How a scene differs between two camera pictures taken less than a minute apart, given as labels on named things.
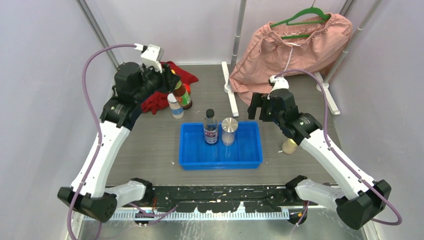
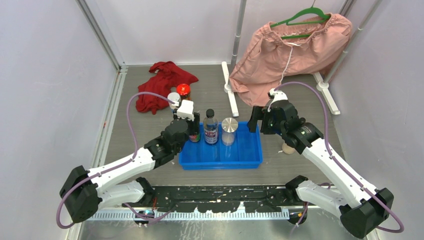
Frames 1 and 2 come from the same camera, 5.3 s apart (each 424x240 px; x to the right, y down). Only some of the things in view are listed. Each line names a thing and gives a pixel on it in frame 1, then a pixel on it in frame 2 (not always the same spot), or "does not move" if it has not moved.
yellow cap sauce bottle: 182,96 -> 194,137
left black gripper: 168,78 -> 194,124
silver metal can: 229,126 does not move
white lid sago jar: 177,111 does not move
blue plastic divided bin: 246,153 does not move
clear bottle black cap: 210,127 does not move
